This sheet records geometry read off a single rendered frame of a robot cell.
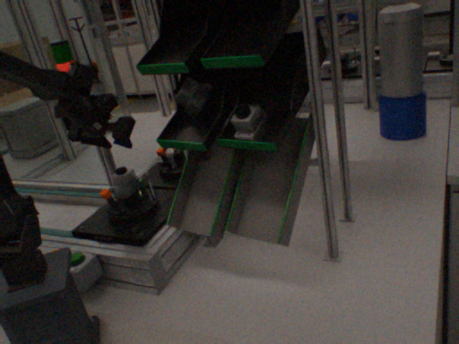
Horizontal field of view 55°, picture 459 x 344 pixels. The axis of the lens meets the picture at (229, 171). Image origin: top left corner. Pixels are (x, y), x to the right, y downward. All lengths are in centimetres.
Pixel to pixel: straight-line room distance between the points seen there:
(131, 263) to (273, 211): 35
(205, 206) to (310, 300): 30
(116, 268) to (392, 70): 107
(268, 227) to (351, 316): 24
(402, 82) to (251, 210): 82
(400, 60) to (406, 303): 86
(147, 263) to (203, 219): 16
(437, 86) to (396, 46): 53
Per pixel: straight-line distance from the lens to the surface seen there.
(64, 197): 154
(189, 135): 95
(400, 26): 155
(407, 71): 158
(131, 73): 680
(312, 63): 88
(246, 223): 96
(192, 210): 102
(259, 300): 99
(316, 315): 94
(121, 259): 107
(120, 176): 116
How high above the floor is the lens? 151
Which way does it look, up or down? 24 degrees down
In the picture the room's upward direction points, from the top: 12 degrees counter-clockwise
